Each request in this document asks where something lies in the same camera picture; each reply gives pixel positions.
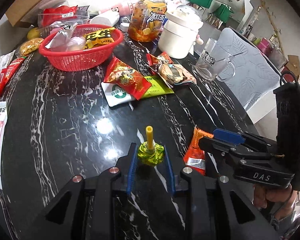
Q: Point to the yellow lemon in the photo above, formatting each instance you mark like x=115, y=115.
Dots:
x=34, y=33

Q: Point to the white peanut snack packet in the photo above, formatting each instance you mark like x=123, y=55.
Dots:
x=62, y=37

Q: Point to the pink panda cup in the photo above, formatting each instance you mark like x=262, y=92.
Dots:
x=124, y=9

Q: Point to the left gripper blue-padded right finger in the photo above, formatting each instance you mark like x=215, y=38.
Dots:
x=212, y=208

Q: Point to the green lollipop yellow stick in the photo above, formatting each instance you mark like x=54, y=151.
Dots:
x=150, y=153

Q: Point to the white patterned sachet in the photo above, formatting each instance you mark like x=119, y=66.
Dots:
x=5, y=60

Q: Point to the red plastic basket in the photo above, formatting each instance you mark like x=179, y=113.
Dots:
x=89, y=46

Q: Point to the long red sachet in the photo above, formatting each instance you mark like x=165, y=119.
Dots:
x=8, y=72

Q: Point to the golden crumbly snack bag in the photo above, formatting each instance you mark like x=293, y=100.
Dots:
x=29, y=46

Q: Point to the person's right hand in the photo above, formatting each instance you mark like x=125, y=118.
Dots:
x=286, y=197

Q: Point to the red bag with barcode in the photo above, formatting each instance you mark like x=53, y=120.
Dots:
x=51, y=15

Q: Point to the red cartoon snack packet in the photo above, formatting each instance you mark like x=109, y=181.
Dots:
x=127, y=78

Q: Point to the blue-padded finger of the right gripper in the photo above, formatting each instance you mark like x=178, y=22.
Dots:
x=215, y=146
x=239, y=138

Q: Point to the iced tea bottle yellow cap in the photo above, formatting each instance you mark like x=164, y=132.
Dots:
x=147, y=19

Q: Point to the beige biscuit snack packet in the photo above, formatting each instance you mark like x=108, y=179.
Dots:
x=173, y=74

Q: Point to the white lidded pot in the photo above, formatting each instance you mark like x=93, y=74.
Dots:
x=181, y=31

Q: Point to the small red orange snack packet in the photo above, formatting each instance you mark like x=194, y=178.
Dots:
x=163, y=58

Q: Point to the clear plastic tray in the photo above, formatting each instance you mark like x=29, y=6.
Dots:
x=81, y=17

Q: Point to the white paper roll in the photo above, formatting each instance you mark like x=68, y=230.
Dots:
x=109, y=18

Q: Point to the clear glass mug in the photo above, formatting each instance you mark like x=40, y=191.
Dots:
x=215, y=63

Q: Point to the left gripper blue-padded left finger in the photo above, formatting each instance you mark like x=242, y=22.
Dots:
x=85, y=205

